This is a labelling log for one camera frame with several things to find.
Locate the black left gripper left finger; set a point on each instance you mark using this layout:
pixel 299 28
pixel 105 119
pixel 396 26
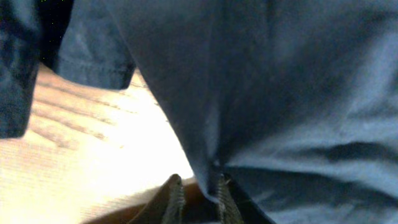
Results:
pixel 166 207

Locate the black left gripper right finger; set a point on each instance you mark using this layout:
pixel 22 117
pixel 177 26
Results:
pixel 235 206

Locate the navy blue shorts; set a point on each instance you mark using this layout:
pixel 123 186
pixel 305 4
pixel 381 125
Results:
pixel 296 101

